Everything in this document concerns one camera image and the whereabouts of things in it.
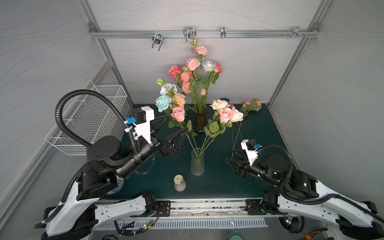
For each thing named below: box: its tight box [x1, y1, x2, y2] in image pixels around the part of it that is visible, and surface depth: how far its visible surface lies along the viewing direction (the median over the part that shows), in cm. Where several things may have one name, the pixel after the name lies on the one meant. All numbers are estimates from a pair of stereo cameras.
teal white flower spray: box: [155, 78, 178, 118], surface depth 60 cm
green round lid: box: [226, 232, 246, 240], surface depth 60 cm
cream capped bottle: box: [173, 174, 186, 192], surface depth 75 cm
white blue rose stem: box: [201, 60, 217, 112], surface depth 78 cm
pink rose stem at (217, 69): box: [206, 62, 223, 105], surface depth 88 cm
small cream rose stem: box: [210, 99, 230, 120], surface depth 65 cm
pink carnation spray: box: [180, 66, 202, 113], surface depth 82 cm
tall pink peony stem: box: [187, 38, 208, 111], surface depth 76 cm
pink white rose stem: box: [198, 107, 233, 158], surface depth 63 cm
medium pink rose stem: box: [168, 107, 198, 158], surface depth 61 cm
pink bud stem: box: [200, 88, 206, 112], surface depth 90 cm
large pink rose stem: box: [168, 65, 182, 82], surface depth 83 cm
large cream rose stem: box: [231, 106, 244, 123], surface depth 61 cm
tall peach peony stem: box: [172, 93, 186, 109], surface depth 66 cm
